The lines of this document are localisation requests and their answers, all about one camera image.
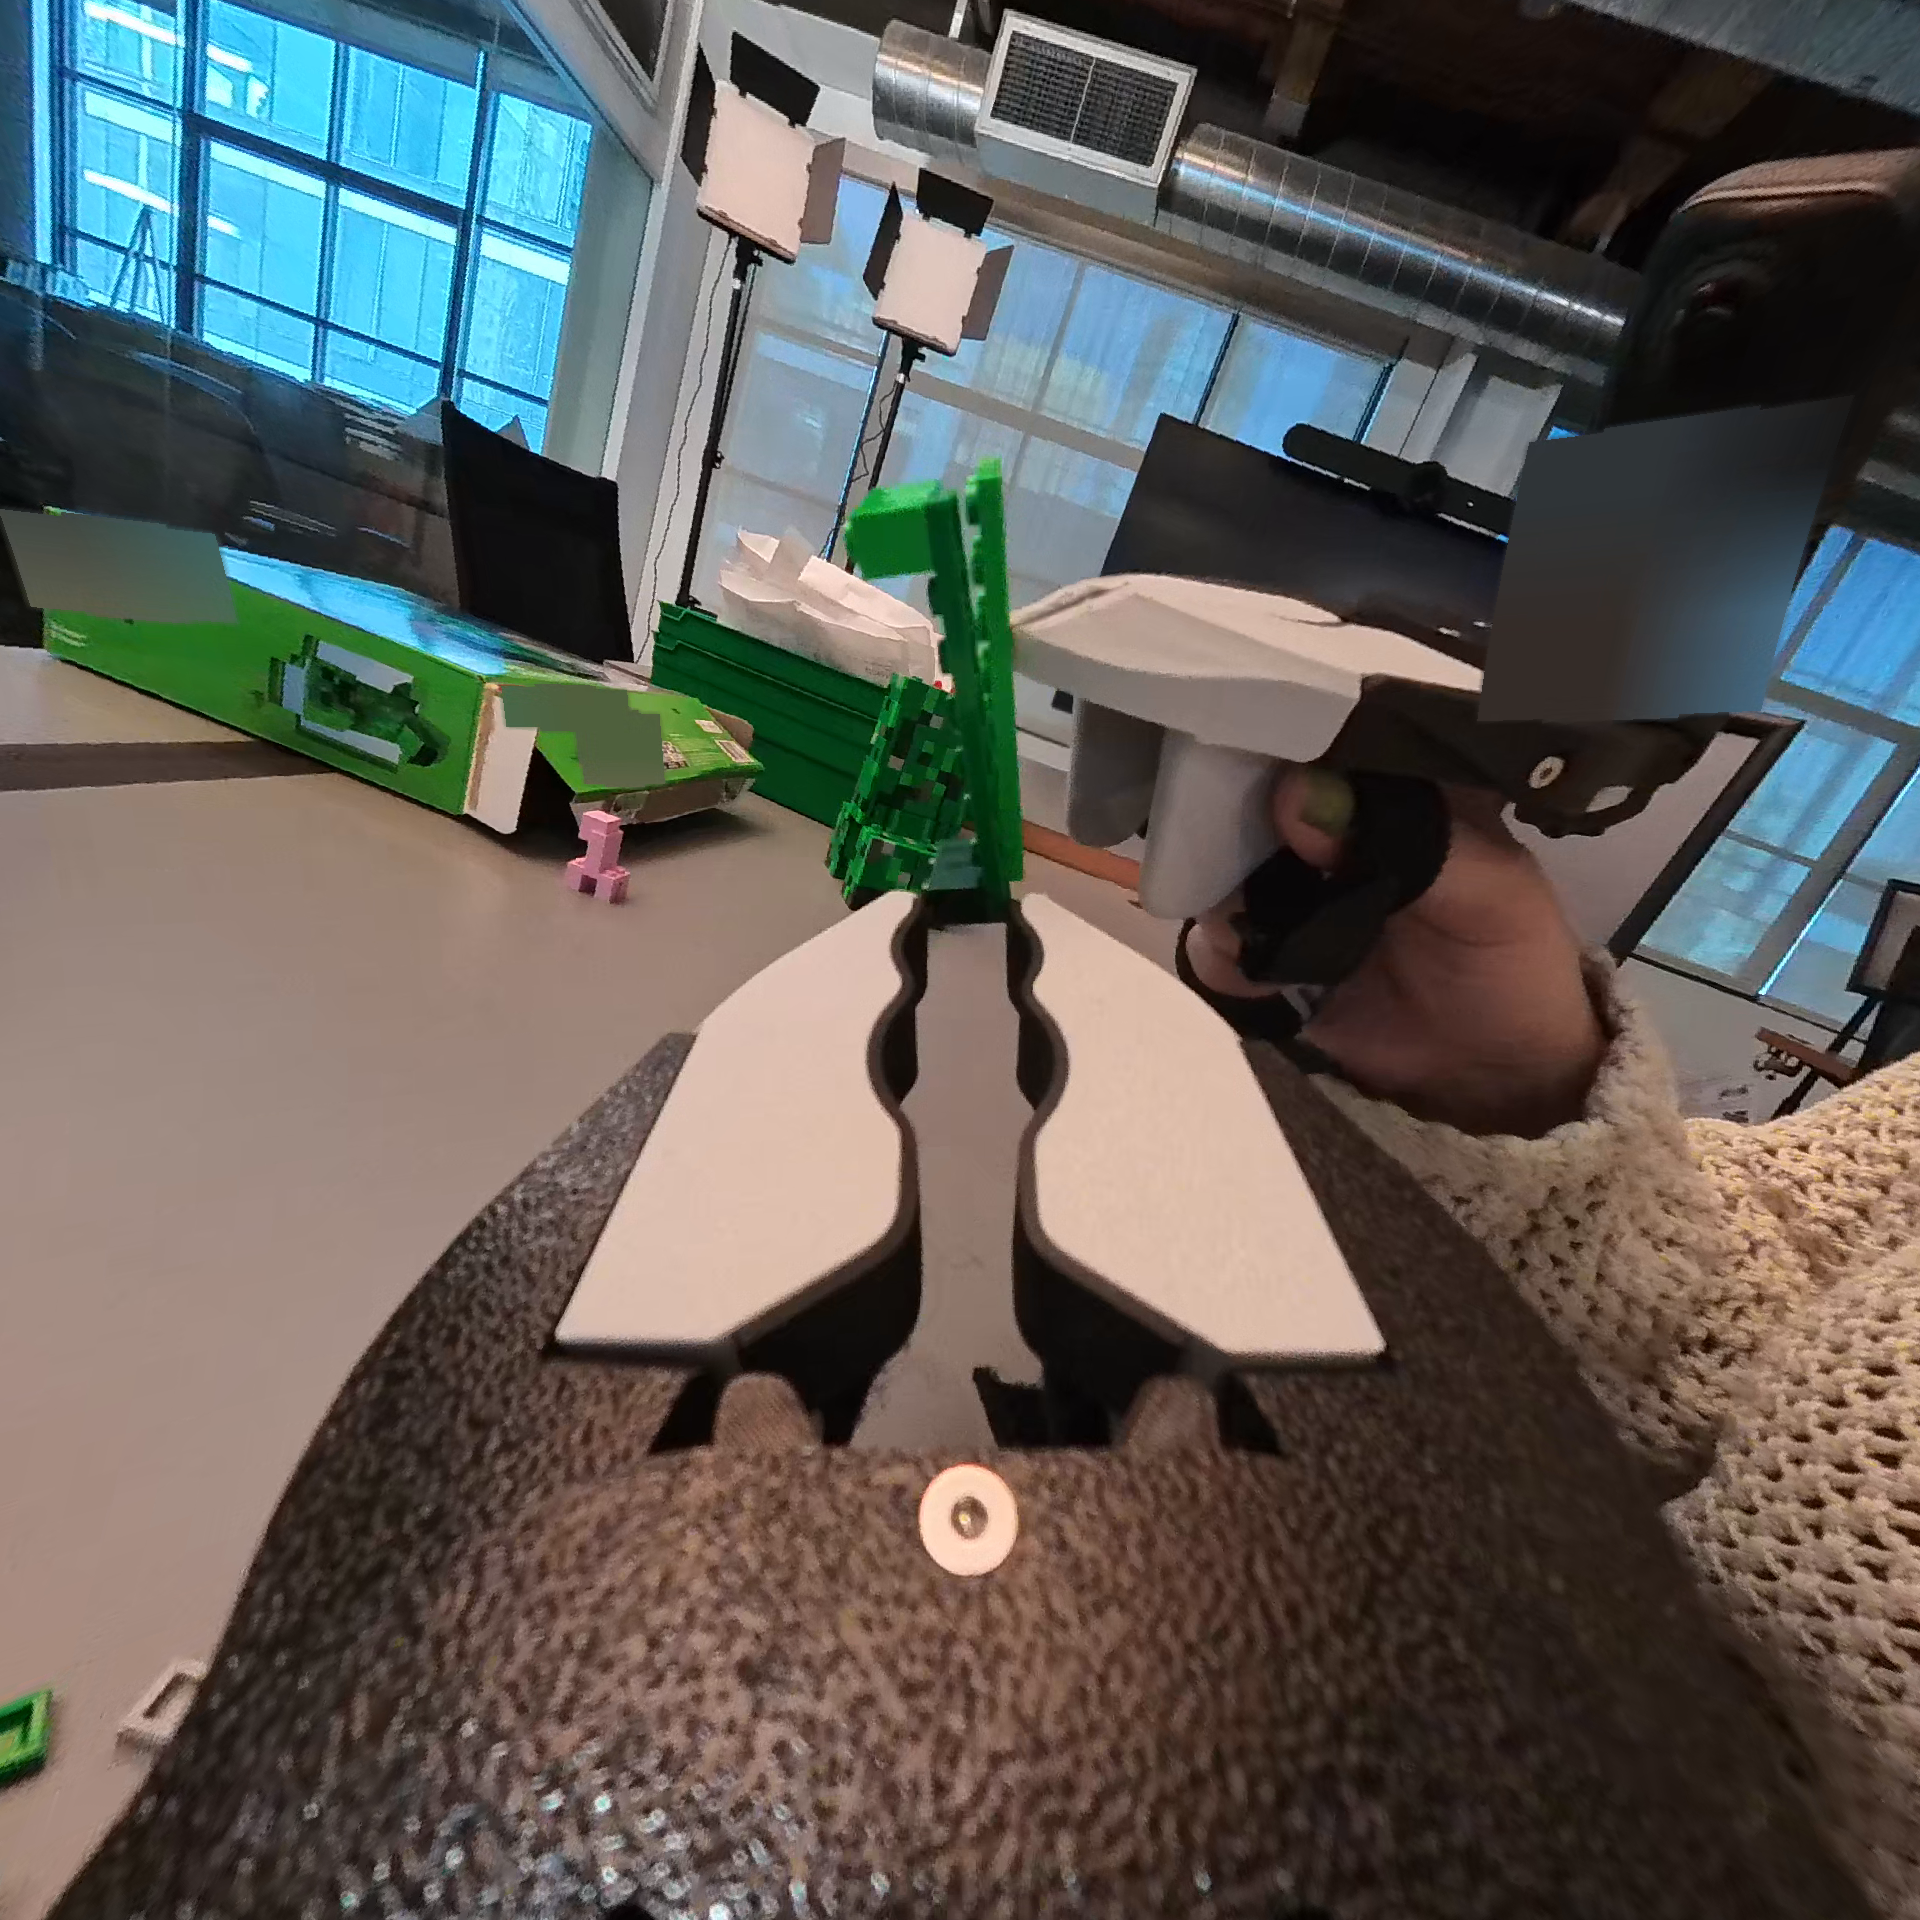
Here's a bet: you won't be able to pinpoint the green pixel-pattern lego assembly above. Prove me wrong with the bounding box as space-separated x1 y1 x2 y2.
831 672 980 913

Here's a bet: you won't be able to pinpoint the person's right hand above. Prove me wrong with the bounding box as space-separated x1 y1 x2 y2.
1178 766 1617 1136

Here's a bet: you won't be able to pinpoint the green lego box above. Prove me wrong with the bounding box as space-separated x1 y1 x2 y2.
37 507 770 836

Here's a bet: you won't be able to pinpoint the silver air duct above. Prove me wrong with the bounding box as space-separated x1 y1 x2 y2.
872 16 1652 354

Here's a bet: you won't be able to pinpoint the large paned window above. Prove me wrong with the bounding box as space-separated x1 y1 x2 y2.
737 180 1503 578
67 0 594 414

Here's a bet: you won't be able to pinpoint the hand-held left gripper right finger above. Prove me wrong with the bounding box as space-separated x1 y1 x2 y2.
1018 891 1386 1374

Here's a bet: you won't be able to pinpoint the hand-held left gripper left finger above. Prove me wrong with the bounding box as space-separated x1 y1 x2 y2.
551 894 924 1374

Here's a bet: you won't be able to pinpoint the black monitor with webcam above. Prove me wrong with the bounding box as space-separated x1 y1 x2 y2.
1100 417 1517 641

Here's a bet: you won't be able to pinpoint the green holed lego plate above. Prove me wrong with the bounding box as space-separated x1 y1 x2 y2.
932 456 1033 921

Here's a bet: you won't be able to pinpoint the green plastic crate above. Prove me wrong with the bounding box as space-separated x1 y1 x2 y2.
649 597 963 825

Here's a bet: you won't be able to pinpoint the small bright green lego brick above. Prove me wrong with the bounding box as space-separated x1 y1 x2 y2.
843 481 964 586

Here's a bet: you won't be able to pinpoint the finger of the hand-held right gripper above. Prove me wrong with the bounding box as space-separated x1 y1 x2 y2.
1012 597 1364 846
1009 576 1489 696

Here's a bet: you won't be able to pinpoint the grey lego frame tile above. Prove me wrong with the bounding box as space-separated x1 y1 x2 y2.
117 1658 213 1754

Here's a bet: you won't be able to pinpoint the white air vent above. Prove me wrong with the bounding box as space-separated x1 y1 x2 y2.
977 11 1197 186

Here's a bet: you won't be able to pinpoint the studio light on stand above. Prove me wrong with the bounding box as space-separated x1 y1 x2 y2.
672 36 849 608
828 166 1018 530

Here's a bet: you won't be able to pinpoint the white paper bags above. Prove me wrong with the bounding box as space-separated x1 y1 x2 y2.
717 526 944 682

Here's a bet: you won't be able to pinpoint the black webcam bar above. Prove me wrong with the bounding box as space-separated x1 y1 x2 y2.
1283 424 1517 530

